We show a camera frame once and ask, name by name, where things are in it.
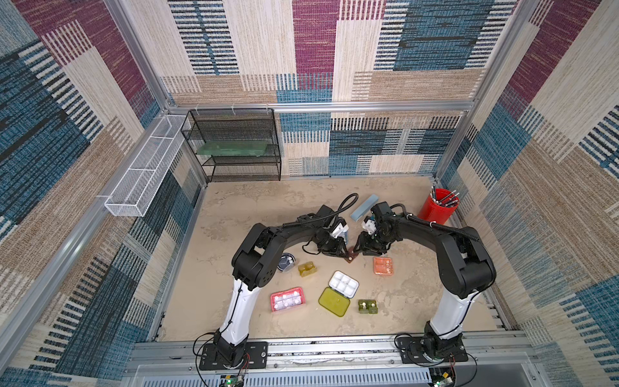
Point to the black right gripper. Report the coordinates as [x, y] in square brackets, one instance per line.
[366, 242]

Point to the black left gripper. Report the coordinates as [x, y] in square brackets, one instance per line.
[341, 249]

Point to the maroon two-compartment pillbox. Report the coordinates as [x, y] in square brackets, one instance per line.
[351, 254]

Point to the orange pillbox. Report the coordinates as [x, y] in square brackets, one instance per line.
[383, 266]

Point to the yellow two-compartment pillbox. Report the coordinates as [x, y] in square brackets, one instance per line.
[307, 269]

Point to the round dark blue pillbox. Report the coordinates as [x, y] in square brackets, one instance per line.
[286, 262]

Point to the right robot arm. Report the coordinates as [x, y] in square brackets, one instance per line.
[465, 270]

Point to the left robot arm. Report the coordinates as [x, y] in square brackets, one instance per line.
[255, 264]

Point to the light blue stapler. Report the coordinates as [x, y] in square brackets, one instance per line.
[364, 208]

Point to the white pillbox with green lid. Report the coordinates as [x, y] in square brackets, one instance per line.
[337, 297]

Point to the small green two-compartment pillbox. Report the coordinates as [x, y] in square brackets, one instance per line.
[367, 306]

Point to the pink pillbox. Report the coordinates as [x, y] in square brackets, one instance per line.
[287, 299]

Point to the red pen cup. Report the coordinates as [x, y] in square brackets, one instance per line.
[439, 206]

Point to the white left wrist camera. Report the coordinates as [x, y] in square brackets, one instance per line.
[338, 229]

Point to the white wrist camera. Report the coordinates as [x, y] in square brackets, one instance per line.
[338, 229]
[370, 226]

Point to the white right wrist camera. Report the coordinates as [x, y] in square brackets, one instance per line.
[370, 226]

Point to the black wire mesh shelf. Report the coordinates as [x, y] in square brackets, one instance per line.
[203, 126]

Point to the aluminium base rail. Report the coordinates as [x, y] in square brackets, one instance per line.
[491, 359]

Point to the white wire mesh basket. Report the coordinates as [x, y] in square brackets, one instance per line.
[137, 188]

